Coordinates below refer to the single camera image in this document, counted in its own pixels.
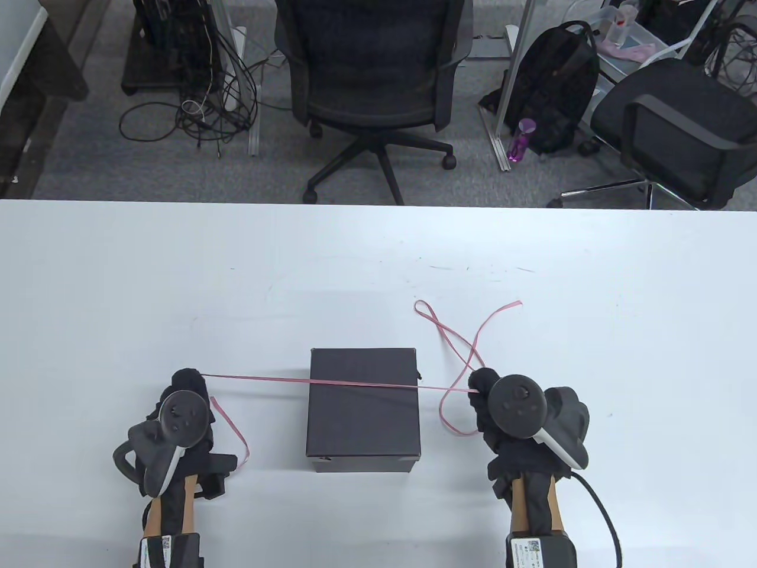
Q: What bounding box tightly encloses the person's left hand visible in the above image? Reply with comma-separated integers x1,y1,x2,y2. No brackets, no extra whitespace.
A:
137,368,216,498

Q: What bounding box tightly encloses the black chair with grey armrests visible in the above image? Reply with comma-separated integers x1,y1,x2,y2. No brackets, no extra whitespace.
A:
547,58,757,211

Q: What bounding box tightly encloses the person's right hand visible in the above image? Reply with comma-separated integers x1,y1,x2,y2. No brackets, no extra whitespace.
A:
467,367,571,504

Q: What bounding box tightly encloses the tangle of black cables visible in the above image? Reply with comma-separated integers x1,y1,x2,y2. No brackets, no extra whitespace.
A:
118,24,264,157

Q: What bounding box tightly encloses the black mesh office chair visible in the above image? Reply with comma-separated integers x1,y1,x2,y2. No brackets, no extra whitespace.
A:
274,0,475,206

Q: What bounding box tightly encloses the black right forearm sensor box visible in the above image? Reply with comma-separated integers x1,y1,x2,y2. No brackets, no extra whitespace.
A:
506,532,577,568

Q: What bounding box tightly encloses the black backpack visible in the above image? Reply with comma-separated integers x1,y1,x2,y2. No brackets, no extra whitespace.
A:
478,21,601,157

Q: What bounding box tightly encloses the black left forearm sensor box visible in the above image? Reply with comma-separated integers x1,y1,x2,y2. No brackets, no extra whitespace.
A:
133,532,203,568

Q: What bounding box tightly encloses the white power strip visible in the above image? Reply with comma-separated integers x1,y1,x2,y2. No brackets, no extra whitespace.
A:
224,26,248,112

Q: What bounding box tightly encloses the clear plastic bin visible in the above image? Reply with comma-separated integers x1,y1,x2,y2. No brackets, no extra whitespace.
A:
594,0,681,67

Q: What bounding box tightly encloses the pink ribbon bow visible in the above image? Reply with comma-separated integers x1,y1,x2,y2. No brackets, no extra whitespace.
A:
198,299,523,468

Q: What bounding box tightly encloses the black gift box lid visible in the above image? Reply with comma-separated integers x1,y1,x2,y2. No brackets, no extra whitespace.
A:
306,348,422,461

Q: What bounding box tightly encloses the person's right forearm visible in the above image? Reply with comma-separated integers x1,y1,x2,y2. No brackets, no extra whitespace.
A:
509,473,559,536

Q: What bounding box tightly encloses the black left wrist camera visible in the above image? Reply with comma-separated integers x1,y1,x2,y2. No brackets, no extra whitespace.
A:
192,453,238,501

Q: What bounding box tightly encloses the pink cloth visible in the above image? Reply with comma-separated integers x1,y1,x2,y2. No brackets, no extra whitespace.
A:
597,38,658,63

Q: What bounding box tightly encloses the dark side desk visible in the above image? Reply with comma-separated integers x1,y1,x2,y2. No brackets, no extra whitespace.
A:
0,0,113,199

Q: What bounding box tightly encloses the black computer tower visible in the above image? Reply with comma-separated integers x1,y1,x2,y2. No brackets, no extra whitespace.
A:
121,0,225,96

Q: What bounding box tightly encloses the grey left hand controller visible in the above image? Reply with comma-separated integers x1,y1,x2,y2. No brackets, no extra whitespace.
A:
112,390,215,498

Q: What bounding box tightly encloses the purple water bottle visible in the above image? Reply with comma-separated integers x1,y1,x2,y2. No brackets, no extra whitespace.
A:
506,118,538,164

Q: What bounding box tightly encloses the black gift box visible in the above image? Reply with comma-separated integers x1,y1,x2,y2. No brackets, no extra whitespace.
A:
312,456,416,474

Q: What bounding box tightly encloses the grey hand controller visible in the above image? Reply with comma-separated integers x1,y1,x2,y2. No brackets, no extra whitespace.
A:
112,390,215,498
488,374,590,471

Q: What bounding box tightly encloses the person's left forearm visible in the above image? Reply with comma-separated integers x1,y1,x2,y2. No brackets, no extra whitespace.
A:
142,473,199,542

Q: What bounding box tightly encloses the grey right hand controller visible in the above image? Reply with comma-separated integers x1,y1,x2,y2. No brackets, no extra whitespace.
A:
488,374,590,471

